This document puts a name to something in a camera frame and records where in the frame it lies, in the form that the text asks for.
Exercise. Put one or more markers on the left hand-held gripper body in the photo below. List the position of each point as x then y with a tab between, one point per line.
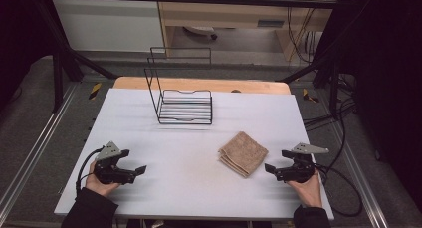
107	170

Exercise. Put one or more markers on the person's left hand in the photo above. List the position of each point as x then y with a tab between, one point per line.
99	187

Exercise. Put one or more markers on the light wooden desk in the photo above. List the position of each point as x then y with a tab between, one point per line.
232	14

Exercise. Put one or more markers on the wooden table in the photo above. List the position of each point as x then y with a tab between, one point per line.
199	84

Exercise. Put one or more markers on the white foam table mat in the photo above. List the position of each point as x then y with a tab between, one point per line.
185	161

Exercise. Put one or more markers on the aluminium floor rail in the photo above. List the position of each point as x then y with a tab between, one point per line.
36	145
360	175

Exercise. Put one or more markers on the person's right hand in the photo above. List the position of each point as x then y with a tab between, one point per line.
310	191

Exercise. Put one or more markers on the chair base with caster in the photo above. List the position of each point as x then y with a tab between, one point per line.
200	31

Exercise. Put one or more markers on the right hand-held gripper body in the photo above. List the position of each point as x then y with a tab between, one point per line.
300	170

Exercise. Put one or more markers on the white panel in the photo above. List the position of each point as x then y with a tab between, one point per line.
106	25

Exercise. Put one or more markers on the black frame leg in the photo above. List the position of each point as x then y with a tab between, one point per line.
58	75
333	82

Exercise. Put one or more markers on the folded brown towel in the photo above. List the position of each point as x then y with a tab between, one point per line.
244	154

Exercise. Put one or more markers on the yellow black floor tape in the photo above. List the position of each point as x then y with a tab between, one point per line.
309	96
95	91

